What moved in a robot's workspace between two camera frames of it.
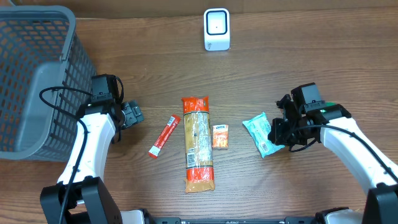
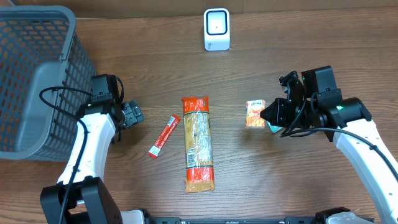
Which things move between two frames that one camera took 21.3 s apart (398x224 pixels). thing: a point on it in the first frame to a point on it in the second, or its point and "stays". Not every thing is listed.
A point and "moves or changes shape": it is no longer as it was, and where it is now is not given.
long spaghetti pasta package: (199, 173) stays
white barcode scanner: (217, 29) stays
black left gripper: (134, 112) stays
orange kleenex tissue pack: (220, 136) to (253, 119)
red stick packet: (155, 150) stays
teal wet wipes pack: (259, 127) moves or changes shape
